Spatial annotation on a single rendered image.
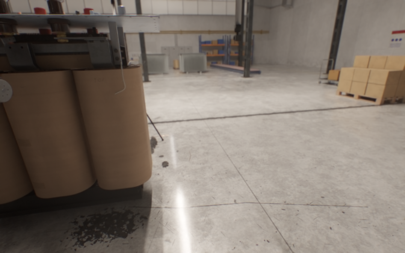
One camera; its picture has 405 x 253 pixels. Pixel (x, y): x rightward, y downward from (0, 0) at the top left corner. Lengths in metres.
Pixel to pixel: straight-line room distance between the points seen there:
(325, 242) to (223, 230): 0.65
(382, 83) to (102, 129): 5.72
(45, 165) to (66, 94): 0.51
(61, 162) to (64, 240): 0.52
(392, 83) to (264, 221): 5.12
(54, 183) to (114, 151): 0.48
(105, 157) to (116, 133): 0.19
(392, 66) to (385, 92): 0.67
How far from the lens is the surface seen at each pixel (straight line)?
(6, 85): 1.31
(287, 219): 1.73
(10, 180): 1.95
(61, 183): 1.78
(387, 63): 6.55
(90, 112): 1.50
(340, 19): 13.43
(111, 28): 1.51
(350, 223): 1.90
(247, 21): 10.94
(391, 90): 6.30
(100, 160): 1.62
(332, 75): 8.80
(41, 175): 1.79
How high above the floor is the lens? 1.15
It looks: 20 degrees down
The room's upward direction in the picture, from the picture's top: 1 degrees counter-clockwise
